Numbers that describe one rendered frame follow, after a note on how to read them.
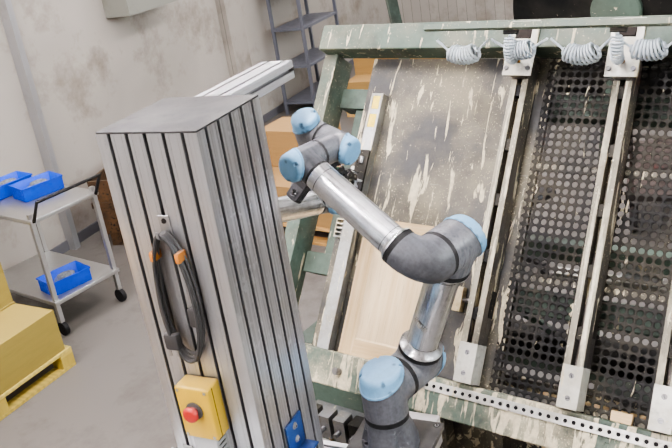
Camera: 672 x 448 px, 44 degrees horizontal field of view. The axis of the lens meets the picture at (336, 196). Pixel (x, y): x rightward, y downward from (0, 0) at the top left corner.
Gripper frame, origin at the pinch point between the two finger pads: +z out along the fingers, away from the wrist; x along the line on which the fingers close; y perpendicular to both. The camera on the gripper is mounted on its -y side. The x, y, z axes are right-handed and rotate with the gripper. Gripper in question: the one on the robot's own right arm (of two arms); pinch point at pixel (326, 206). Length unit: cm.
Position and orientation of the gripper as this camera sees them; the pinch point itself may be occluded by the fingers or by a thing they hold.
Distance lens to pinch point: 236.9
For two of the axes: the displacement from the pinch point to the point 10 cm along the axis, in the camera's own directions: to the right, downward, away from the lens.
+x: -6.4, -4.9, 5.9
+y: 7.4, -6.0, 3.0
